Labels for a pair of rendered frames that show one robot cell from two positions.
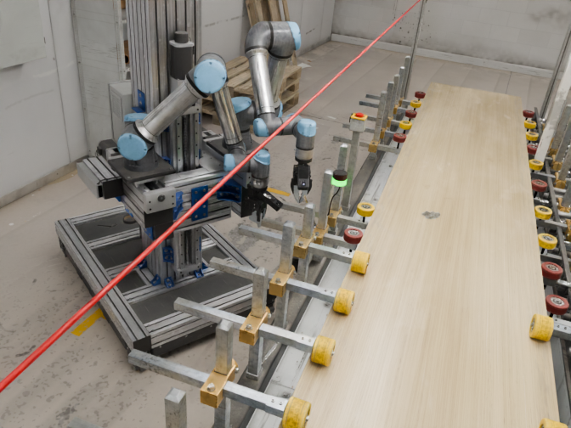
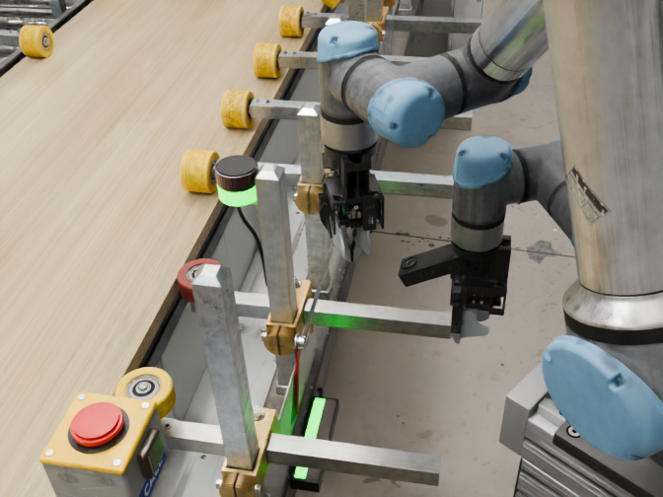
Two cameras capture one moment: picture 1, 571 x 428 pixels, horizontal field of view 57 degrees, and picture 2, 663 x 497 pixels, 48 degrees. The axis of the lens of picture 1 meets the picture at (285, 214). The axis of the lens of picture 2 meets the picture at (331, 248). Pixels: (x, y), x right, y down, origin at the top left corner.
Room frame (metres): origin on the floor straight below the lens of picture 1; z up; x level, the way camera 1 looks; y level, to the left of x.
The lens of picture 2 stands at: (2.87, -0.16, 1.69)
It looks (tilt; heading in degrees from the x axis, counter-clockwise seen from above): 38 degrees down; 175
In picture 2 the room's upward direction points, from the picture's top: 3 degrees counter-clockwise
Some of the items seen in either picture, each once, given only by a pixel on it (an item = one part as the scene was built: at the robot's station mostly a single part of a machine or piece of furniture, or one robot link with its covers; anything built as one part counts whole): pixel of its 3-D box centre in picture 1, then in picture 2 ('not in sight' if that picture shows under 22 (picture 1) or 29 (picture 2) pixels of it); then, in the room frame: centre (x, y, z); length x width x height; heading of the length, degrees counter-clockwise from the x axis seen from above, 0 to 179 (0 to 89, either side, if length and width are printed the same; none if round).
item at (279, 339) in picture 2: (320, 233); (286, 316); (1.96, -0.16, 0.85); 0.14 x 0.06 x 0.05; 163
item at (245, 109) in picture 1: (240, 112); not in sight; (2.41, 0.26, 1.21); 0.13 x 0.12 x 0.14; 113
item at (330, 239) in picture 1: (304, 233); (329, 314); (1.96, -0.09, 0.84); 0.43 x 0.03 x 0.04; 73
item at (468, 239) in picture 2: (259, 181); (477, 226); (2.03, 0.12, 1.05); 0.08 x 0.08 x 0.05
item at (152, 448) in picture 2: not in sight; (151, 453); (2.48, -0.28, 1.20); 0.03 x 0.01 x 0.03; 163
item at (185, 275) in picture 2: (352, 243); (205, 296); (1.90, -0.29, 0.85); 0.08 x 0.08 x 0.11
